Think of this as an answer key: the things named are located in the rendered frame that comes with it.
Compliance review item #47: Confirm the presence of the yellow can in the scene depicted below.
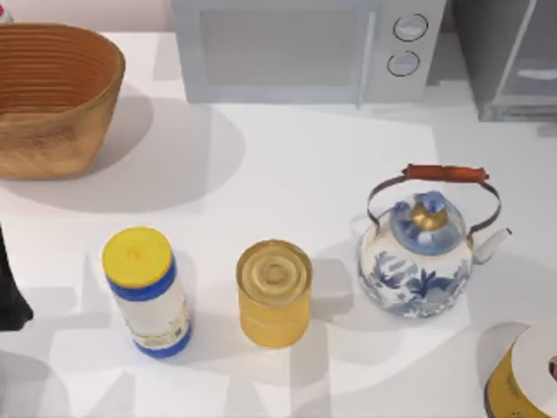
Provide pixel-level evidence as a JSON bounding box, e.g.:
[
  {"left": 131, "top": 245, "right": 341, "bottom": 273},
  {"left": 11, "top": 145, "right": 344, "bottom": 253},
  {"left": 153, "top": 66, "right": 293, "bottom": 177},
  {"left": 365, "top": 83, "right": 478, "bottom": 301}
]
[{"left": 236, "top": 239, "right": 313, "bottom": 349}]

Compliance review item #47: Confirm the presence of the blue and white teapot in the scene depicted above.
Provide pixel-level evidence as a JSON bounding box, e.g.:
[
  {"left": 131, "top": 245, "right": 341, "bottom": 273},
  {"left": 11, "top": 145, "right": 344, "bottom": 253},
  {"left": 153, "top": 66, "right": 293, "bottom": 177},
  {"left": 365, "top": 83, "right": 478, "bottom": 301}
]
[{"left": 350, "top": 164, "right": 513, "bottom": 320}]

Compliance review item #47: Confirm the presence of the yellow-lidded white blue jar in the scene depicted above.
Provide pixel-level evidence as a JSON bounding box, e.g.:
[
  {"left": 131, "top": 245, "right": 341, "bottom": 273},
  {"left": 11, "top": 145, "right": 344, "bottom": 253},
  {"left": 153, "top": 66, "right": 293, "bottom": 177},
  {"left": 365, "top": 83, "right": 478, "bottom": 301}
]
[{"left": 102, "top": 226, "right": 193, "bottom": 360}]

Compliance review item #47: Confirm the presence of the pale microwave oven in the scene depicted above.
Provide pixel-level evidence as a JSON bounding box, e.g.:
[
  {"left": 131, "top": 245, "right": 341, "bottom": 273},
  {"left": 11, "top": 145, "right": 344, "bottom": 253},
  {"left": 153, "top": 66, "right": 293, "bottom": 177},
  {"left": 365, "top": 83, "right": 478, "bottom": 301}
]
[{"left": 170, "top": 0, "right": 447, "bottom": 110}]

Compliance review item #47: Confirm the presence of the microwave knob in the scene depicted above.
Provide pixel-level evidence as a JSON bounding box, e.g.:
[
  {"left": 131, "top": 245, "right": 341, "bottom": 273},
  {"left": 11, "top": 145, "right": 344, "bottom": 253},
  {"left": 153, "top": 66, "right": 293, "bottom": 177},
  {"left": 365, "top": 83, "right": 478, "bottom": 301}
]
[
  {"left": 393, "top": 13, "right": 429, "bottom": 38},
  {"left": 386, "top": 50, "right": 421, "bottom": 78}
]

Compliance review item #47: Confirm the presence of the brown woven basket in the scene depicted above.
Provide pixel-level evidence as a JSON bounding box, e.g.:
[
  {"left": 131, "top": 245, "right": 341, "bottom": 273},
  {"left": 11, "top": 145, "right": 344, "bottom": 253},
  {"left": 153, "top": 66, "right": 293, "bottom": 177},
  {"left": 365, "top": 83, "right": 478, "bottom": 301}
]
[{"left": 0, "top": 23, "right": 126, "bottom": 180}]

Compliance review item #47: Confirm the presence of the grey cabinet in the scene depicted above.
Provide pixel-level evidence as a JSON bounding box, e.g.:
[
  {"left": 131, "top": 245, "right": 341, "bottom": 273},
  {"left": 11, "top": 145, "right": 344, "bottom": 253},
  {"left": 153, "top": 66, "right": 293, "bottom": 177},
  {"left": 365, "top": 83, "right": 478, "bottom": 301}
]
[{"left": 450, "top": 0, "right": 557, "bottom": 124}]

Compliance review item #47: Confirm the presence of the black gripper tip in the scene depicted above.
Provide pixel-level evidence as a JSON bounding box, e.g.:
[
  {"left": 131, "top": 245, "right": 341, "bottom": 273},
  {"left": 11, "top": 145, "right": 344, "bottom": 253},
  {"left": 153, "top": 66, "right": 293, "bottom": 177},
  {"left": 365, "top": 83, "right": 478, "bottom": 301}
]
[{"left": 0, "top": 225, "right": 35, "bottom": 335}]

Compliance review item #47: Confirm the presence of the yellow and white round box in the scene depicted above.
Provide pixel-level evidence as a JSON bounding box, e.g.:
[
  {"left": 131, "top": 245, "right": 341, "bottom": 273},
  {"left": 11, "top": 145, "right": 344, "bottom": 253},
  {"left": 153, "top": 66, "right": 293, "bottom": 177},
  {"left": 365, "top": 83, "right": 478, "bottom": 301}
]
[{"left": 483, "top": 321, "right": 557, "bottom": 418}]

